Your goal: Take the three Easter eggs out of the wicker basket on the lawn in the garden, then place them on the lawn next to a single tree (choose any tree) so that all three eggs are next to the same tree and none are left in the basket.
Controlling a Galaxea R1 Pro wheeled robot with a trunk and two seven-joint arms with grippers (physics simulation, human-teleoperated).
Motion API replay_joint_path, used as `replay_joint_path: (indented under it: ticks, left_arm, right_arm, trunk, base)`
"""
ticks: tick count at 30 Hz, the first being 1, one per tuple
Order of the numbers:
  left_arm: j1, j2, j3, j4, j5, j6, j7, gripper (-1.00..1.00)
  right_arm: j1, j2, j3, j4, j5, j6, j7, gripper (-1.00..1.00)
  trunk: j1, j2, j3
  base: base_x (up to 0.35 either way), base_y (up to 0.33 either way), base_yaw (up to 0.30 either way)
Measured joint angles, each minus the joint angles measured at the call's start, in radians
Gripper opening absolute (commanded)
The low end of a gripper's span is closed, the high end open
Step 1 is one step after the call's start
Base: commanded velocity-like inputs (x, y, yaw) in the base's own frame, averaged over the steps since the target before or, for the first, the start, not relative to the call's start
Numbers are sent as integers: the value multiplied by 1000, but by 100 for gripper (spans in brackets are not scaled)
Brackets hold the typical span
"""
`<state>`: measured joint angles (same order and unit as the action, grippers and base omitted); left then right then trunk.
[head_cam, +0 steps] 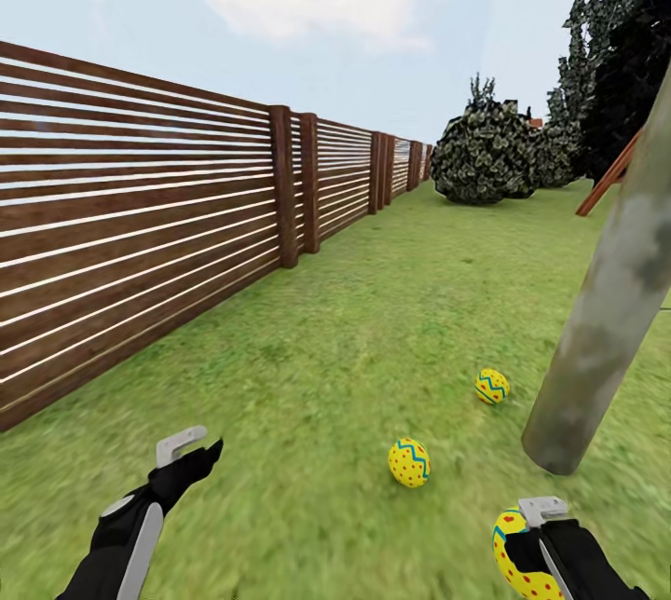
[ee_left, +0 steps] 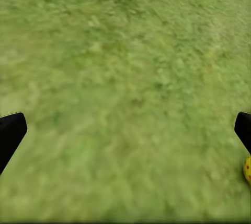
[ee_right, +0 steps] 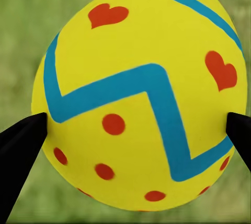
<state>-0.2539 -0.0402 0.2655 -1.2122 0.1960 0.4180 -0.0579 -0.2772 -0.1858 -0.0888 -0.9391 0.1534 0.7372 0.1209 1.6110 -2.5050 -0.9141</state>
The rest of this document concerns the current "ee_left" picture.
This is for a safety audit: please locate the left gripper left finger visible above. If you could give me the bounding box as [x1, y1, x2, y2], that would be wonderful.
[0, 112, 27, 175]

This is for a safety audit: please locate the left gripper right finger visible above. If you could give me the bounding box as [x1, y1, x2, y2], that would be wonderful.
[234, 112, 251, 154]

